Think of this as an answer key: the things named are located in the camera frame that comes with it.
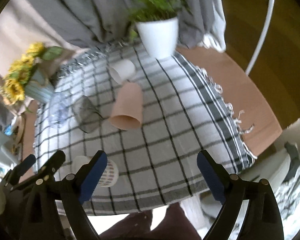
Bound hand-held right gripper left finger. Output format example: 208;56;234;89
22;150;108;240

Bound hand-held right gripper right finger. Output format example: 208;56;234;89
196;149;284;240

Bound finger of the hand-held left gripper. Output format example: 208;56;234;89
1;154;37;187
11;151;66;191

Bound white cup with coloured print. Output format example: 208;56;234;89
72;156;119;188

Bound clear plastic cup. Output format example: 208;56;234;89
48;92;74;126

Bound grey translucent cup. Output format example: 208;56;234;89
72;95;103;133

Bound pink cup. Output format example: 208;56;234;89
108;82;144;131

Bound white plastic container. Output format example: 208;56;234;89
0;130;19;167

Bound black white checked tablecloth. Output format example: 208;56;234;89
31;40;258;217

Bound light blue ribbed vase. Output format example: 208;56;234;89
24;69;56;104

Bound grey white striped cloth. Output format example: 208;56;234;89
274;165;300;222

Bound dark grey cloth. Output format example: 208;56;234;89
284;142;300;182

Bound yellow artificial sunflowers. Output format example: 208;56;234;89
1;42;64;105

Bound beige cloth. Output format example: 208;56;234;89
0;0;90;94

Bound green plant in white pot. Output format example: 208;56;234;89
125;0;192;59

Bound grey curtain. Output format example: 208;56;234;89
19;0;227;53

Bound white curved pipe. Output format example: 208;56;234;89
245;0;276;75

